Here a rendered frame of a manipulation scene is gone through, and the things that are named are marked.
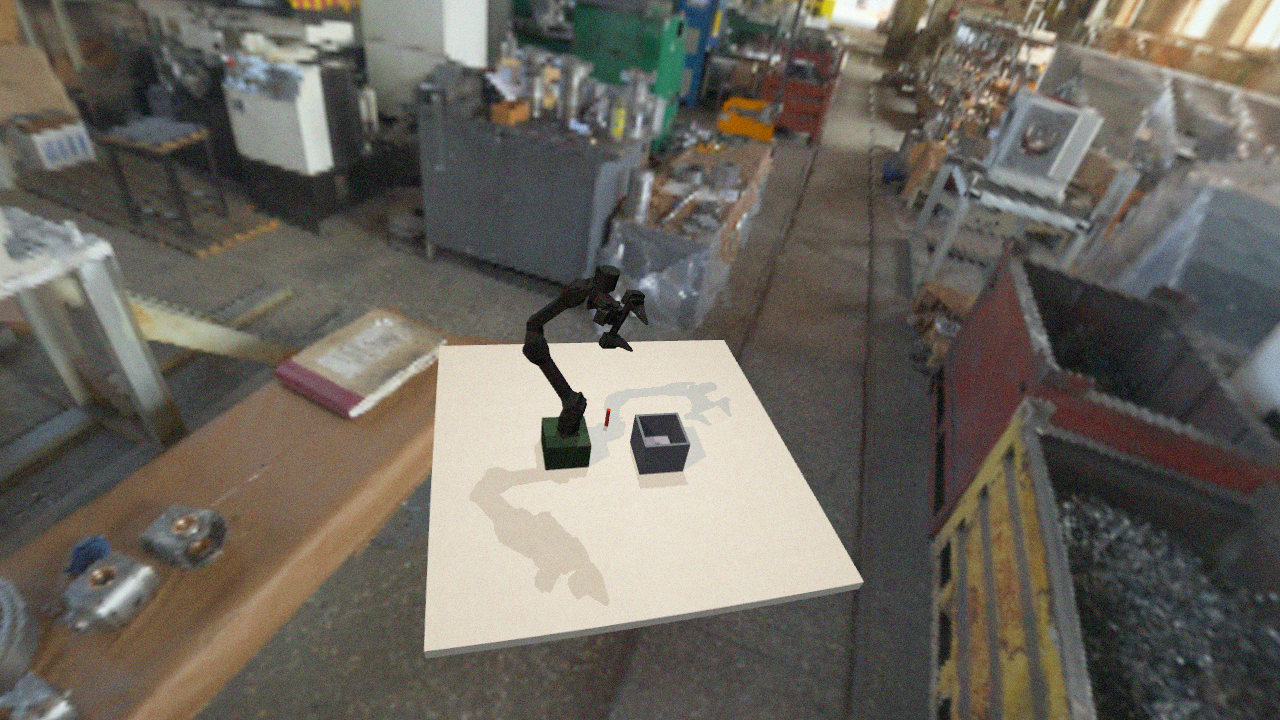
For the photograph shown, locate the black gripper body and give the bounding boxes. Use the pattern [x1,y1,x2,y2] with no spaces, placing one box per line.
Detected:
[599,290,645,348]

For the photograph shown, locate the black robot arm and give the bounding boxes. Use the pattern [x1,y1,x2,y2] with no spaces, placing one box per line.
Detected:
[522,264,620,439]

